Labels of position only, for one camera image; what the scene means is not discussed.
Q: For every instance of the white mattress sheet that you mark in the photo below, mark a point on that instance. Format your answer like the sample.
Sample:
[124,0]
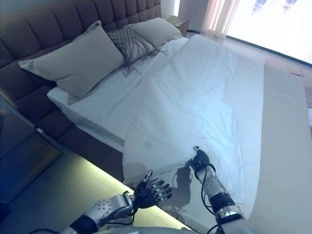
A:
[102,97]

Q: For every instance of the brown tufted upholstered headboard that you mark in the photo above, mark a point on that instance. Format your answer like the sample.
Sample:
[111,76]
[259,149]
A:
[48,29]

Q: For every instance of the grey fringed macrame cushion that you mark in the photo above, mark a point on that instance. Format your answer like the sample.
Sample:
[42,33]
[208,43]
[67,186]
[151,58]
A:
[122,37]

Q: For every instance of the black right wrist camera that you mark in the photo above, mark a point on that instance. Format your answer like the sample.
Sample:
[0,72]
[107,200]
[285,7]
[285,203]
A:
[198,163]

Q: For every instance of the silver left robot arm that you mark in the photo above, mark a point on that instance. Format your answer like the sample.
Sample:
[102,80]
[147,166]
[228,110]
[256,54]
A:
[102,209]

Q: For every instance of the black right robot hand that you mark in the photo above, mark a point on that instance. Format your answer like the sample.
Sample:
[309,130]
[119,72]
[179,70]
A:
[202,154]

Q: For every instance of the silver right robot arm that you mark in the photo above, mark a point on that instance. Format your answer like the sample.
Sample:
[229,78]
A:
[219,195]

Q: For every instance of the beige bed runner blanket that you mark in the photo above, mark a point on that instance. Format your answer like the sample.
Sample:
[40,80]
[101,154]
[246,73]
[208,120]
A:
[285,122]

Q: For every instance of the wooden nightstand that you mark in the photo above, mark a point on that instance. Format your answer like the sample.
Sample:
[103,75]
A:
[181,24]
[24,151]

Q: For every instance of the beige pillow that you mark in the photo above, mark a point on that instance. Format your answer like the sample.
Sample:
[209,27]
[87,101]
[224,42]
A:
[156,31]
[73,63]

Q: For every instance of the pale sheer curtain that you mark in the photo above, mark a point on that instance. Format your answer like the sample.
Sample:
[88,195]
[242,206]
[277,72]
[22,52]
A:
[214,17]

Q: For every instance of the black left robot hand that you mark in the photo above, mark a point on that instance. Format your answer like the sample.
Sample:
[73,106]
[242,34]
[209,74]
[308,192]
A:
[148,192]

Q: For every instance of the white duvet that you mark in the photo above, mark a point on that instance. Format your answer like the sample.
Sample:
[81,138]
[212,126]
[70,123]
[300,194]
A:
[195,97]

